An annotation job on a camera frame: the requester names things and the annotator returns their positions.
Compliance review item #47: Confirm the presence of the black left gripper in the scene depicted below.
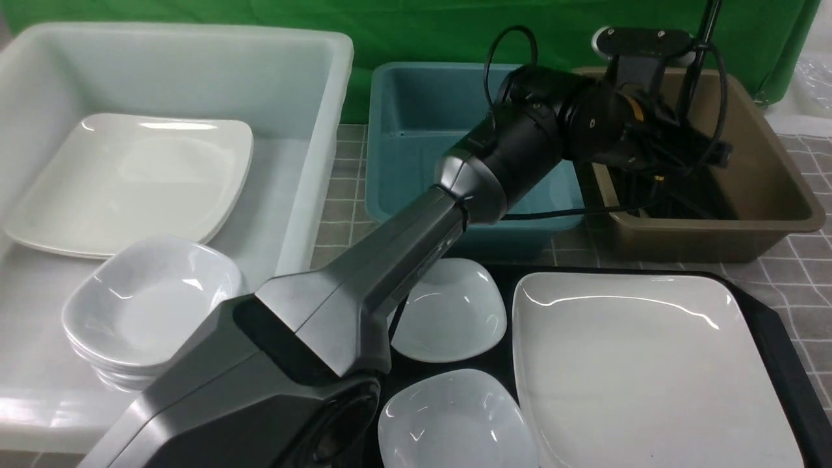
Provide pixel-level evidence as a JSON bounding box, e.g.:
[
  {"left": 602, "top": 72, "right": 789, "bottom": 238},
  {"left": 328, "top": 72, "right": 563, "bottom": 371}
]
[{"left": 562, "top": 82, "right": 733, "bottom": 173}]

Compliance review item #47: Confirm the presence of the small white bowl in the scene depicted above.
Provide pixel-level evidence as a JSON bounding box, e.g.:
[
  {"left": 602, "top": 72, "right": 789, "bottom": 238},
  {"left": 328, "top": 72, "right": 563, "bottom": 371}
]
[
  {"left": 391, "top": 258, "right": 508, "bottom": 363},
  {"left": 378, "top": 369, "right": 539, "bottom": 467}
]

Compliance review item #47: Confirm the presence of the large white square plate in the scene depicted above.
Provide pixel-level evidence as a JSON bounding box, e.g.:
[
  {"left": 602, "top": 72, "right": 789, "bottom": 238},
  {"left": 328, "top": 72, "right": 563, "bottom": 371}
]
[{"left": 512, "top": 272, "right": 805, "bottom": 467}]

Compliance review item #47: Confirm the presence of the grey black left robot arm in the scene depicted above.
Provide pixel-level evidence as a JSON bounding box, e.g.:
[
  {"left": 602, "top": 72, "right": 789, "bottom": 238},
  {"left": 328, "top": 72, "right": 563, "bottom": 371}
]
[{"left": 81, "top": 58, "right": 731, "bottom": 467}]

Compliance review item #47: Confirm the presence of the white square plate in tub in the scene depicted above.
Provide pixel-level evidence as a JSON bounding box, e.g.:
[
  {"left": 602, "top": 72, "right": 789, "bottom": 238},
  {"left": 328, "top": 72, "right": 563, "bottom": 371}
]
[{"left": 4, "top": 113, "right": 254, "bottom": 259}]

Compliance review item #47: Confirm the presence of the bundle of black chopsticks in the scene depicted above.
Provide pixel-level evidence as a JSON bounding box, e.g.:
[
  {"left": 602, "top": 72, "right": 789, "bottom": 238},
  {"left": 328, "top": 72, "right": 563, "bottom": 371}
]
[{"left": 608, "top": 168, "right": 738, "bottom": 221}]

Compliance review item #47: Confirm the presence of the brown plastic bin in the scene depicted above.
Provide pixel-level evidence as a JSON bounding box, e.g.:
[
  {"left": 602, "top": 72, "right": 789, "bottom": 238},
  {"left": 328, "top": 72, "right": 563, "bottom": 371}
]
[{"left": 588, "top": 76, "right": 826, "bottom": 263}]

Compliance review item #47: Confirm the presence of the green backdrop cloth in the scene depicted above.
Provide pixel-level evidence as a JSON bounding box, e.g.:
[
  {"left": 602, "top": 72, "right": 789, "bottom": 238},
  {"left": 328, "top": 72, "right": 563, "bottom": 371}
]
[{"left": 2, "top": 1, "right": 820, "bottom": 124}]

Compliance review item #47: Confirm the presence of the teal plastic bin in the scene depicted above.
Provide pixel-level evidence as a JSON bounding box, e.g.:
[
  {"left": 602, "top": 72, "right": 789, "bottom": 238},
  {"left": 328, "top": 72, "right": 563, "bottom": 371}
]
[{"left": 365, "top": 62, "right": 583, "bottom": 261}]

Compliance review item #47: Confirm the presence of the grey checked tablecloth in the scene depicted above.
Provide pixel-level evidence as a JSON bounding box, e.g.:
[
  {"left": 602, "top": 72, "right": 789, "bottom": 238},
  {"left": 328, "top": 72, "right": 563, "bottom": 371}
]
[{"left": 2, "top": 125, "right": 830, "bottom": 467}]

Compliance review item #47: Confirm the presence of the large white plastic tub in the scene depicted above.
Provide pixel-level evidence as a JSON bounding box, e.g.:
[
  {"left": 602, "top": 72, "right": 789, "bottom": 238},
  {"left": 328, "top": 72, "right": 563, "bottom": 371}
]
[{"left": 1, "top": 23, "right": 353, "bottom": 454}]

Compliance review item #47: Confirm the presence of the black plastic serving tray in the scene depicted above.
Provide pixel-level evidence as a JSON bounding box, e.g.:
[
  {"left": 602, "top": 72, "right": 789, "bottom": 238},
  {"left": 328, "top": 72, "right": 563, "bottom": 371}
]
[{"left": 351, "top": 261, "right": 832, "bottom": 468}]

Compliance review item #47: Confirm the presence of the stack of white bowls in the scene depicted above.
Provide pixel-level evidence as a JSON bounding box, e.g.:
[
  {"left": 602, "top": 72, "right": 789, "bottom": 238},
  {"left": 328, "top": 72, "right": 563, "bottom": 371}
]
[{"left": 62, "top": 236, "right": 248, "bottom": 392}]

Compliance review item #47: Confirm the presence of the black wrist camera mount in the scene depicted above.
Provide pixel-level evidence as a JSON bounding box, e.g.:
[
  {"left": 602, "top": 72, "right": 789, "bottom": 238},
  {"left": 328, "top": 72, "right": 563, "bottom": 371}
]
[{"left": 591, "top": 26, "right": 696, "bottom": 96}]

